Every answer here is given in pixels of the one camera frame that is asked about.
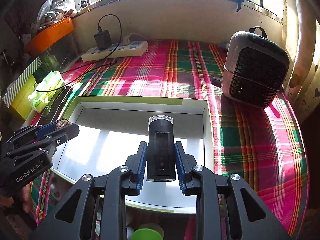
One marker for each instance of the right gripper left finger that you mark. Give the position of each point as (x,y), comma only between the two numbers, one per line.
(96,198)

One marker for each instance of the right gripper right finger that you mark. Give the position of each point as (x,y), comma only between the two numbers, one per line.
(226,207)

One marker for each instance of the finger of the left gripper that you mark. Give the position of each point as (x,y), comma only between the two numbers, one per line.
(69,132)
(33,138)

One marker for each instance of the black bike light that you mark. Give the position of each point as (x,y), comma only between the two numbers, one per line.
(161,156)

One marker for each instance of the green white suction cup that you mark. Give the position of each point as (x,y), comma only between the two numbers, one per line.
(148,231)

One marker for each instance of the brown walnut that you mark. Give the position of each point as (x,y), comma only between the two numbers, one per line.
(62,123)

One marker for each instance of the yellow green striped box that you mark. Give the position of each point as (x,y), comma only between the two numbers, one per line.
(17,95)

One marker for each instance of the green tissue pack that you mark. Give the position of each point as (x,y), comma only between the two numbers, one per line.
(45,90)

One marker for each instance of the white cardboard box tray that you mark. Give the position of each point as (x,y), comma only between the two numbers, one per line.
(111,128)

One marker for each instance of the plaid tablecloth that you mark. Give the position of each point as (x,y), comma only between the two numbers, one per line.
(264,146)

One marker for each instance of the orange plastic tray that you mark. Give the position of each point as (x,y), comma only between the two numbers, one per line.
(48,37)

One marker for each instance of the black charger adapter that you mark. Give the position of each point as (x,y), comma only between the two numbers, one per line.
(103,39)

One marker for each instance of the small desktop fan heater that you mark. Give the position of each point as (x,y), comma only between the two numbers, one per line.
(255,68)

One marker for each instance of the white power strip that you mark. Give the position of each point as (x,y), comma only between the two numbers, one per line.
(135,48)

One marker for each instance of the plastic bags on tray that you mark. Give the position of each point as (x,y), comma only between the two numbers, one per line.
(53,11)

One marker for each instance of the beige heart curtain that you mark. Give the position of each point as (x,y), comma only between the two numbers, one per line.
(300,39)

